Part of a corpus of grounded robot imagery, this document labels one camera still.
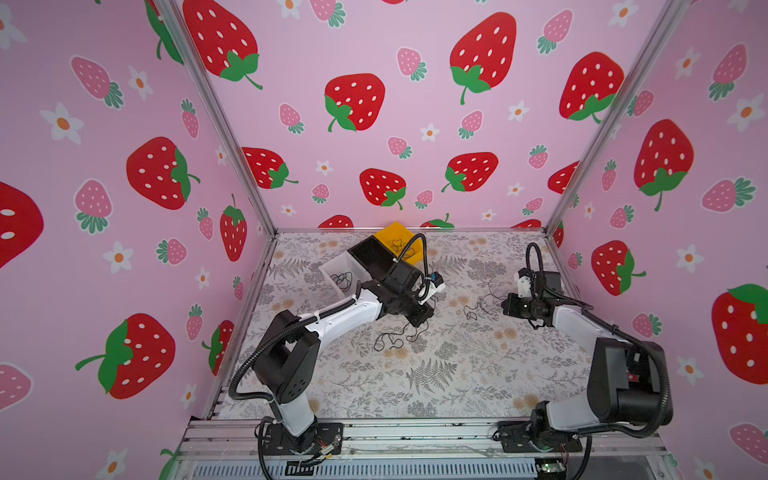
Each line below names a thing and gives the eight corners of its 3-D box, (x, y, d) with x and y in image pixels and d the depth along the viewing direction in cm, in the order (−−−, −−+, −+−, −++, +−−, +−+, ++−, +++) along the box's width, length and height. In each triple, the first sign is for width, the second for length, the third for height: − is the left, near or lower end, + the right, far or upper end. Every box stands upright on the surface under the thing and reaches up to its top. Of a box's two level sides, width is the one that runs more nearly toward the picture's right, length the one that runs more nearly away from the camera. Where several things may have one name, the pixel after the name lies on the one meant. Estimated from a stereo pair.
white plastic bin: (344, 302, 101) (341, 291, 96) (322, 277, 108) (318, 266, 103) (371, 284, 106) (369, 272, 101) (348, 261, 113) (346, 249, 108)
